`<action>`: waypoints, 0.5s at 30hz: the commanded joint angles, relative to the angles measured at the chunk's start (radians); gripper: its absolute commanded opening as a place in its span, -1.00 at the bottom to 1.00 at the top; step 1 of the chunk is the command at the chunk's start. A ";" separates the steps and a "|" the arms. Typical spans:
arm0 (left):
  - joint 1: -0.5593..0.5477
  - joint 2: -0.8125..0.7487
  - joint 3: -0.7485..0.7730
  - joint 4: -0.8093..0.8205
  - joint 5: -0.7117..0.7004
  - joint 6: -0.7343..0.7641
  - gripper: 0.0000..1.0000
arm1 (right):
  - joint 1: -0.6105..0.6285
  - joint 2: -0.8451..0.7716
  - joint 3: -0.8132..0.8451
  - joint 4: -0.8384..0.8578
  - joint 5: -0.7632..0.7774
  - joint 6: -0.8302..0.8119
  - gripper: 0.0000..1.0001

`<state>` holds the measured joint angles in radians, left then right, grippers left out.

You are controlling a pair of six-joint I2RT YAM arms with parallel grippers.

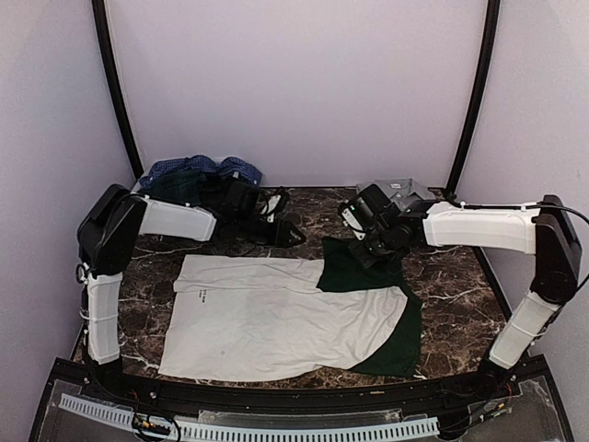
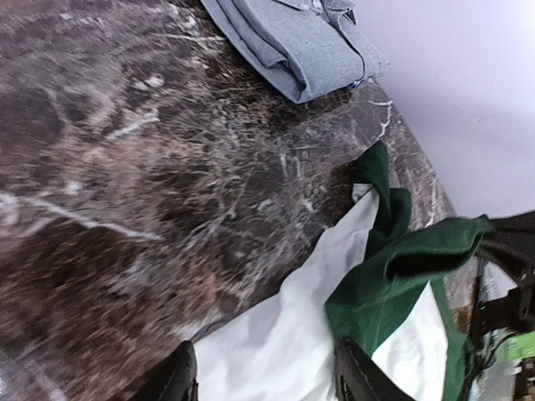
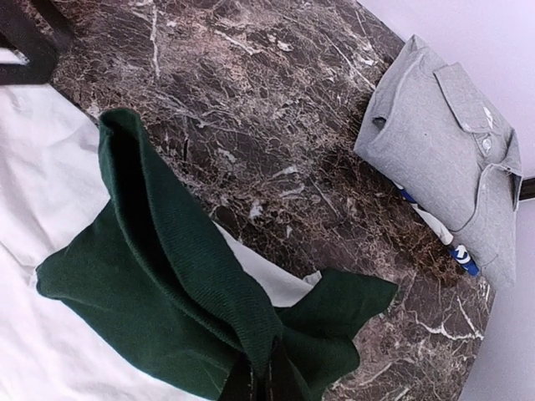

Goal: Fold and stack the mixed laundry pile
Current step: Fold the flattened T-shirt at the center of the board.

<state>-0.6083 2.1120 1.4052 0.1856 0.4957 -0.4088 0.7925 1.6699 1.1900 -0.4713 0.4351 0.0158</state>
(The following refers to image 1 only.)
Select blue checkered shirt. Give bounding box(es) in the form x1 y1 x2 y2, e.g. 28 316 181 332
138 155 263 189

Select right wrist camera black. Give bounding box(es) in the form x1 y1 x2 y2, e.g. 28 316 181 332
338 183 399 240

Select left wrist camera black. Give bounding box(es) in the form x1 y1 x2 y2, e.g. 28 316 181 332
225 180 260 215

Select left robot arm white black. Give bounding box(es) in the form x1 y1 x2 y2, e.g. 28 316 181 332
75 180 306 365

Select black garment in basket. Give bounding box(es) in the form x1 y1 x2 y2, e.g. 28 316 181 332
198 173 231 213

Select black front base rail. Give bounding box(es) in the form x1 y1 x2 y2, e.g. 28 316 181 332
47 356 548 416

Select folded grey polo shirt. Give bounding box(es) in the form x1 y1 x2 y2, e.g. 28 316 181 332
355 179 436 207

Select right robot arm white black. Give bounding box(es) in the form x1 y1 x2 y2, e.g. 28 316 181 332
339 185 583 400

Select right black frame post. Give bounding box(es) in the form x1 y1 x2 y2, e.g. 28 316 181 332
445 0 502 192

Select dark green plaid garment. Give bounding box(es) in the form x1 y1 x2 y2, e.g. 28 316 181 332
144 170 207 206

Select white slotted cable duct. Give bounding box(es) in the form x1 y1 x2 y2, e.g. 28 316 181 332
57 393 440 441

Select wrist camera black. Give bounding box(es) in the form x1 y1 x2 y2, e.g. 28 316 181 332
225 180 260 215
338 183 399 240

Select left black frame post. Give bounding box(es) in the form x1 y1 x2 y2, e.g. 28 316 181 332
91 0 144 180

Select white and green raglan shirt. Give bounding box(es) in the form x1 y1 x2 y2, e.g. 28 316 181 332
159 238 422 382

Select black frame post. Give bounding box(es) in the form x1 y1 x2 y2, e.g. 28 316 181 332
445 0 502 192
91 0 144 180

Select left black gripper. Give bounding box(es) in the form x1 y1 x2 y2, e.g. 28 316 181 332
237 213 305 248

